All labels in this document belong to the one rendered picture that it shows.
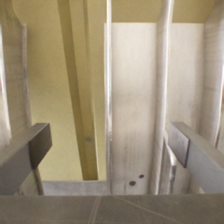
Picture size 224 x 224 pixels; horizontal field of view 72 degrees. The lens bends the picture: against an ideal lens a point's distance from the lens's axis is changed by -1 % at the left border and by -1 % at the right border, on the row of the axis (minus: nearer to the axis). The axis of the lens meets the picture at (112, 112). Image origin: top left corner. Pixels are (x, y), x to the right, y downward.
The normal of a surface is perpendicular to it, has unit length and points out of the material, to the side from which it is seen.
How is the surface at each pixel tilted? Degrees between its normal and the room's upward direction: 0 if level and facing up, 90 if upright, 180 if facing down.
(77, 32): 90
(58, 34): 90
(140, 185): 82
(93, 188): 90
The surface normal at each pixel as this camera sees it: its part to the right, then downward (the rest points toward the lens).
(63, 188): 0.01, 0.50
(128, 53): 0.00, 0.06
